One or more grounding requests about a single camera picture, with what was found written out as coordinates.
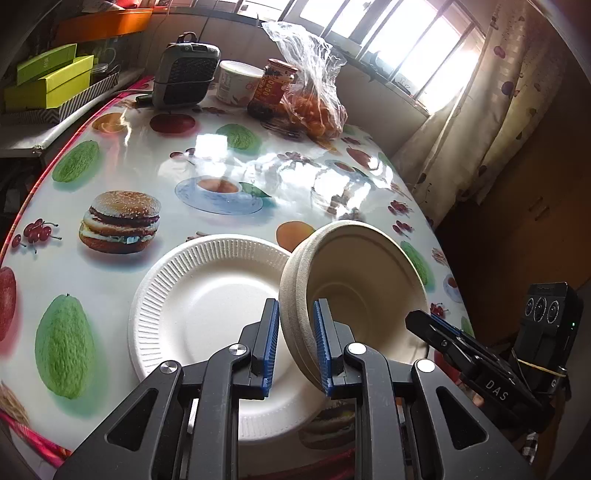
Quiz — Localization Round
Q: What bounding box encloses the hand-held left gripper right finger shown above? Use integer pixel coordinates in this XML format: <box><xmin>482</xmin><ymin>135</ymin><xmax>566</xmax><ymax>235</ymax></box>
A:
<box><xmin>313</xmin><ymin>299</ymin><xmax>536</xmax><ymax>480</ymax></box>

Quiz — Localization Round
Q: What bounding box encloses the clear plastic bag of oranges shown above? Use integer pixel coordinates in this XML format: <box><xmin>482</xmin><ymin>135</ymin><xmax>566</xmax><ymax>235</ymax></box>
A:
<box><xmin>262</xmin><ymin>21</ymin><xmax>348</xmax><ymax>139</ymax></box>

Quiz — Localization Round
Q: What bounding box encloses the zigzag patterned tray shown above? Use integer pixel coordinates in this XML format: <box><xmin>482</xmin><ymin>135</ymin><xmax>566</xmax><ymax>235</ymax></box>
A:
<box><xmin>0</xmin><ymin>69</ymin><xmax>121</xmax><ymax>123</ymax></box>

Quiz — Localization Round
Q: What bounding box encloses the barred window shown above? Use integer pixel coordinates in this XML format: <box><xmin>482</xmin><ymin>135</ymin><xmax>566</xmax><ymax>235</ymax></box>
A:
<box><xmin>240</xmin><ymin>0</ymin><xmax>485</xmax><ymax>112</ymax></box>

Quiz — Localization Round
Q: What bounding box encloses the brown wooden cabinet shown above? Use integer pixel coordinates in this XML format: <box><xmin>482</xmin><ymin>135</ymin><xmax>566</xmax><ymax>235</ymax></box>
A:
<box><xmin>436</xmin><ymin>28</ymin><xmax>591</xmax><ymax>352</ymax></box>

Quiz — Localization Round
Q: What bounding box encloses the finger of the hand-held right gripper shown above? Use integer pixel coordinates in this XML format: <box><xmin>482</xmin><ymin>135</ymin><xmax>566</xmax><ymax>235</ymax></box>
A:
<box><xmin>431</xmin><ymin>316</ymin><xmax>509</xmax><ymax>366</ymax></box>
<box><xmin>405</xmin><ymin>310</ymin><xmax>485</xmax><ymax>377</ymax></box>

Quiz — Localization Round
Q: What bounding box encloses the orange tray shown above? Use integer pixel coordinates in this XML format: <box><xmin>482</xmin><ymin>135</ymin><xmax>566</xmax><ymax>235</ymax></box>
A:
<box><xmin>54</xmin><ymin>8</ymin><xmax>154</xmax><ymax>42</ymax></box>

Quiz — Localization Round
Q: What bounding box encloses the white plastic tub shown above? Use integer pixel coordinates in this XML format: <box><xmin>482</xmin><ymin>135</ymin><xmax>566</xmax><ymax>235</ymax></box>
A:
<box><xmin>216</xmin><ymin>60</ymin><xmax>265</xmax><ymax>108</ymax></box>

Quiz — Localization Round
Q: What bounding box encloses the beige paper bowl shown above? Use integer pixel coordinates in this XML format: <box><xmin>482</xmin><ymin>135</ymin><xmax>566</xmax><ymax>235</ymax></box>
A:
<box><xmin>279</xmin><ymin>220</ymin><xmax>430</xmax><ymax>393</ymax></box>
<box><xmin>295</xmin><ymin>222</ymin><xmax>430</xmax><ymax>391</ymax></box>
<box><xmin>305</xmin><ymin>224</ymin><xmax>429</xmax><ymax>370</ymax></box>

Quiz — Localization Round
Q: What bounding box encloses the lime green box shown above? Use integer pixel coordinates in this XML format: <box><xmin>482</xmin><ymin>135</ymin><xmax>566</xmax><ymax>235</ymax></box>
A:
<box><xmin>16</xmin><ymin>44</ymin><xmax>78</xmax><ymax>86</ymax></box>
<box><xmin>4</xmin><ymin>55</ymin><xmax>95</xmax><ymax>110</ymax></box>

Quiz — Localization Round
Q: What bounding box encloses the fruit print tablecloth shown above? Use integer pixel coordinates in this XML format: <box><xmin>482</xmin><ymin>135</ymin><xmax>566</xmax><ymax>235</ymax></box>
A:
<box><xmin>0</xmin><ymin>78</ymin><xmax>476</xmax><ymax>462</ymax></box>

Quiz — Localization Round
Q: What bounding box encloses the glass jar with red label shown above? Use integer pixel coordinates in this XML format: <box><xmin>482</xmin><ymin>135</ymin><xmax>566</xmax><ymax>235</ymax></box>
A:
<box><xmin>247</xmin><ymin>58</ymin><xmax>298</xmax><ymax>118</ymax></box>

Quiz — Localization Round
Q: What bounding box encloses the cream patterned curtain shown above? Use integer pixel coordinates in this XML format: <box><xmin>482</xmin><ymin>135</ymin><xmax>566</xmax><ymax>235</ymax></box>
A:
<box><xmin>392</xmin><ymin>0</ymin><xmax>568</xmax><ymax>227</ymax></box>

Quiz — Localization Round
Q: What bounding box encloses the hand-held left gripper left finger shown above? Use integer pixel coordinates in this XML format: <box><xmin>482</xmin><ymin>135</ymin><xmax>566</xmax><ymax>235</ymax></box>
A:
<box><xmin>53</xmin><ymin>298</ymin><xmax>280</xmax><ymax>480</ymax></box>

